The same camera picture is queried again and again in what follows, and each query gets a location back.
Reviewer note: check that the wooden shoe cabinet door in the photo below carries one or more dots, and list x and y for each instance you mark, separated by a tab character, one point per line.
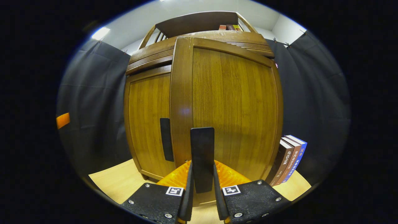
147	124
236	109

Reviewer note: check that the small ceiling light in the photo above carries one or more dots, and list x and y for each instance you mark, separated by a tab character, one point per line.
101	33

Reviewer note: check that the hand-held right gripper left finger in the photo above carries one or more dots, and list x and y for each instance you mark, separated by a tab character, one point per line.
155	200

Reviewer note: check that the wooden cabinet drawer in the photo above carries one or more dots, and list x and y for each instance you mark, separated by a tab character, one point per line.
149	56

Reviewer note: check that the yellow book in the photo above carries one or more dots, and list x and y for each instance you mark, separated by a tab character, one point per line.
238	27

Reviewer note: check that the wooden double-door shoe cabinet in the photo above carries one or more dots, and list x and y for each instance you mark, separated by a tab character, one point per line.
149	62

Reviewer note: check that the dark red book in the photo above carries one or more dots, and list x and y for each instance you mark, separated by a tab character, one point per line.
230	27

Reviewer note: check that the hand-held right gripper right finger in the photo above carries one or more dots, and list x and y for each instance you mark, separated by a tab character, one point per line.
252	200

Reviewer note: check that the black backdrop cloth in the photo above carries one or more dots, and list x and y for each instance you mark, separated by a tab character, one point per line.
93	109

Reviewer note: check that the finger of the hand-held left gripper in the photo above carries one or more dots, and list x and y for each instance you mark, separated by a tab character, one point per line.
63	120

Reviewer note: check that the brown book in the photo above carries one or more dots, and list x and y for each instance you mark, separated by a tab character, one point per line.
281	161

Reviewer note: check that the maroon book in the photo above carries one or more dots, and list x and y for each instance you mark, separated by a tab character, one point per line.
292	161

